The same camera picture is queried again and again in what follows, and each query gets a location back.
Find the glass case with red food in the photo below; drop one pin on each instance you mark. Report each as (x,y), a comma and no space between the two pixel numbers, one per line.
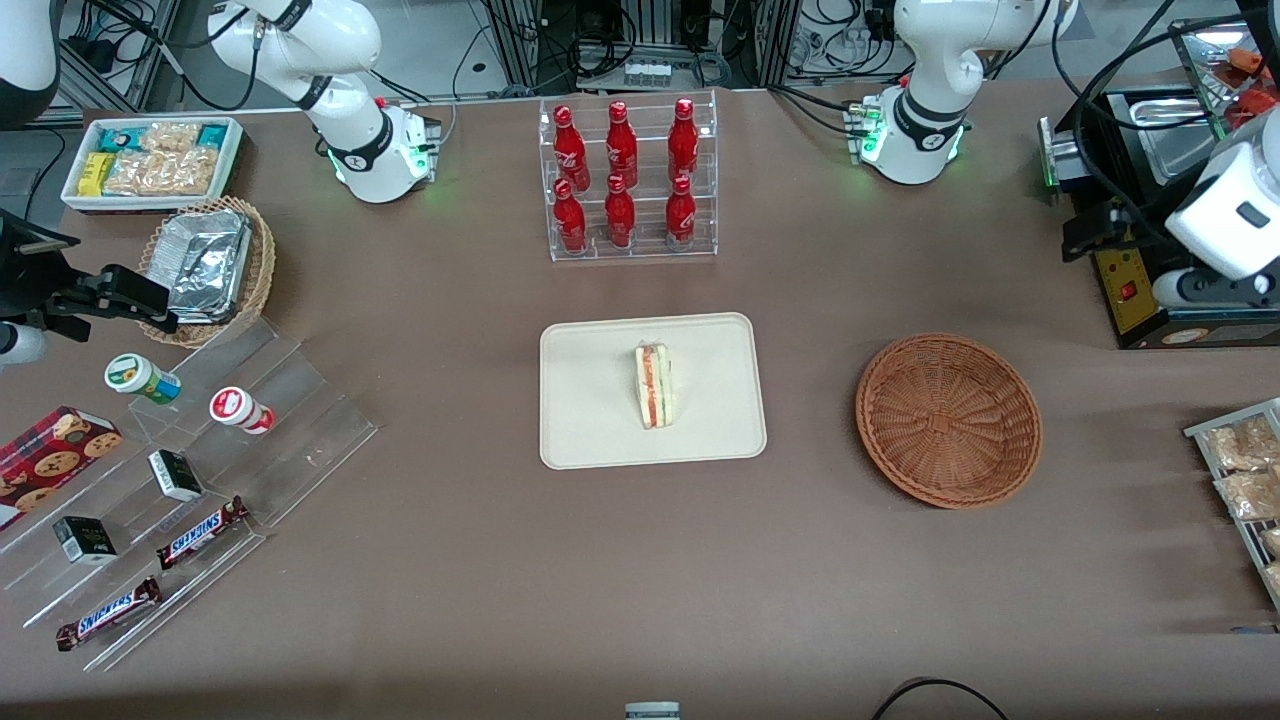
(1245,70)

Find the white power strip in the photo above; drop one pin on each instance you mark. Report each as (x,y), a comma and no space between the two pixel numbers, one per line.
(647,72)

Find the steel machine tray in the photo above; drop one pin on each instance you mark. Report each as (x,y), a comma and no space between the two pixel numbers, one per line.
(1170,135)

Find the light wicker basket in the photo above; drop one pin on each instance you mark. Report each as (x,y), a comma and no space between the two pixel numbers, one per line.
(262,270)

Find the clear acrylic bottle rack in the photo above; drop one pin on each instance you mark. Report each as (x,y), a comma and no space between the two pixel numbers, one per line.
(645,250)

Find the triangle sandwich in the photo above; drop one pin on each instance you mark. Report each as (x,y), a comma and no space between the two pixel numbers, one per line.
(655,388)

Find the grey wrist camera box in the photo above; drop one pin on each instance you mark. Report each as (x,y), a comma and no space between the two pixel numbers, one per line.
(18,345)
(1200,288)

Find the clear bag of crackers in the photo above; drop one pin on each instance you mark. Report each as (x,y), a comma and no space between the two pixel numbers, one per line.
(1274,578)
(1250,495)
(1245,442)
(1272,542)

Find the clear acrylic stepped stand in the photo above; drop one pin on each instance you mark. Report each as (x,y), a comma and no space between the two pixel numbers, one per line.
(300,430)
(150,590)

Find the brown wicker basket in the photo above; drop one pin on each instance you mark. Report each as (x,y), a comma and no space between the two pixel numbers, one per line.
(948,420)

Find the small black box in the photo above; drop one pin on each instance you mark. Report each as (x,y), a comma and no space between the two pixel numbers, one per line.
(175,475)
(85,540)

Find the red cola bottle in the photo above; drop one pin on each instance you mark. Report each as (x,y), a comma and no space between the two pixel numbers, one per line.
(621,145)
(680,215)
(569,220)
(619,215)
(569,145)
(683,140)

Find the Snickers chocolate bar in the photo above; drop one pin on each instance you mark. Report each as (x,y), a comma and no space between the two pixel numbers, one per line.
(108,613)
(203,533)

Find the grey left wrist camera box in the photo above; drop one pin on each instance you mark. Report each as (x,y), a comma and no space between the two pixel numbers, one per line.
(1200,288)

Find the red lid yogurt cup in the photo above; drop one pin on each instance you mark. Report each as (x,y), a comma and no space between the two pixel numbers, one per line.
(235,407)

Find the green lid yogurt cup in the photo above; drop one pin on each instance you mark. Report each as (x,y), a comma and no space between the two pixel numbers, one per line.
(135,375)

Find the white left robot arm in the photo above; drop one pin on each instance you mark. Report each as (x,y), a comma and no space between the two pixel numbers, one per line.
(925,135)

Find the yellow snack pack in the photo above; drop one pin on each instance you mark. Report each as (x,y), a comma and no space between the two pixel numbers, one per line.
(96,174)

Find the beige plastic tray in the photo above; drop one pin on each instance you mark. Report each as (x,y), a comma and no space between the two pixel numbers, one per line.
(600,400)

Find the small clear rice cracker bag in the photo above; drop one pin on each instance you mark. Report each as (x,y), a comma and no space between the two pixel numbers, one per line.
(170,137)

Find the aluminium foil container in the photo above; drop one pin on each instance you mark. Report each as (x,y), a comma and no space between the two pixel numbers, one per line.
(205,265)

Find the red plaid cookie box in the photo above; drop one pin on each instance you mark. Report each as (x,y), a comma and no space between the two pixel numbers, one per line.
(55,460)

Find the tray of packaged snacks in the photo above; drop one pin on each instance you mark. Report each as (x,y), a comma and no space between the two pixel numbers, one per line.
(1250,540)

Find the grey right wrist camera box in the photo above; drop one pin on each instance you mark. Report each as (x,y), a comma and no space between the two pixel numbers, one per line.
(18,345)

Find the black machine with yellow panel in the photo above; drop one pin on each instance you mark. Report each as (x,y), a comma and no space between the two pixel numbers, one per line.
(1135,300)

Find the grey white device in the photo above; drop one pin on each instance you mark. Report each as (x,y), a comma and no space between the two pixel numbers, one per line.
(652,711)

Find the teal snack pack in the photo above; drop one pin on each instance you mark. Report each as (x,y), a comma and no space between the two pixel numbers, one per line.
(212,135)
(120,138)

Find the large clear rice cracker bag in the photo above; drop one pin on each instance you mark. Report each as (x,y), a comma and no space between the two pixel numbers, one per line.
(165,172)

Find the white plastic snack bin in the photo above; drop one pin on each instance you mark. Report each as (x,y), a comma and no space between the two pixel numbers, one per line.
(150,203)

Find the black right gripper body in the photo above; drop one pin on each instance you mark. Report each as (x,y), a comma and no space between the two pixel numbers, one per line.
(28,281)

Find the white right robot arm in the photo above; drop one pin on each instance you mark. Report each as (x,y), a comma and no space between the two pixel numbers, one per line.
(370,160)

